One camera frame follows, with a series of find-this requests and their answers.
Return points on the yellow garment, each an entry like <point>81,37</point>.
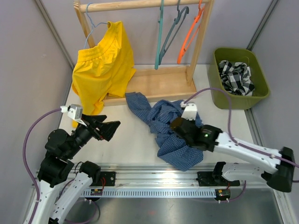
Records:
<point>104,70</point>

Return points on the blue checked shirt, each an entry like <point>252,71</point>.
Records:
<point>158,117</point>

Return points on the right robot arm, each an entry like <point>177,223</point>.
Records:
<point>271,166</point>

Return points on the orange hanger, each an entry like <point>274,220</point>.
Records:
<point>191,33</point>

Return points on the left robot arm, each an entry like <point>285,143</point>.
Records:
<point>52,206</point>

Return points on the green plastic basket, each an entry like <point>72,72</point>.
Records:
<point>235,55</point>

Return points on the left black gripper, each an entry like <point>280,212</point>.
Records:
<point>107,129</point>

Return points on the wooden clothes rack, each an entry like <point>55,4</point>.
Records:
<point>170,83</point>

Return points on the teal hanger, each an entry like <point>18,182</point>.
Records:
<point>160,21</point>

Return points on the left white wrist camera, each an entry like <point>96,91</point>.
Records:
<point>74,112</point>

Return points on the white slotted cable duct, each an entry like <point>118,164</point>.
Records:
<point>149,193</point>

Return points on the light blue wire hanger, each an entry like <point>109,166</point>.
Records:
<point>93,26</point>

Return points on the aluminium mounting rail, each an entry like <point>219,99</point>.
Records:
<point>158,175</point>

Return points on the black white checked shirt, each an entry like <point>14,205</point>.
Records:
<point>235,78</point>

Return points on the grey blue hanger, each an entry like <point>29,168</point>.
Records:
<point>177,23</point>

